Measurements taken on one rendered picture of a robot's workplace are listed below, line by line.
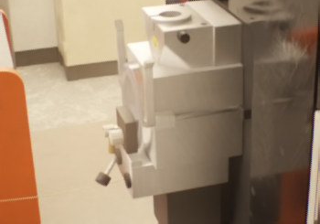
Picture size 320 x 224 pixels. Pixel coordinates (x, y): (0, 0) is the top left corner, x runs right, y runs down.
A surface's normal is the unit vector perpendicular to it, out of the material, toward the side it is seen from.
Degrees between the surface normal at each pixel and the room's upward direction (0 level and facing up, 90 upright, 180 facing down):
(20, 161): 90
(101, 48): 90
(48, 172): 0
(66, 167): 0
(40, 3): 90
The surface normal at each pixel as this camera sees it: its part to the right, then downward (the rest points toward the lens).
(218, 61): 0.27, 0.37
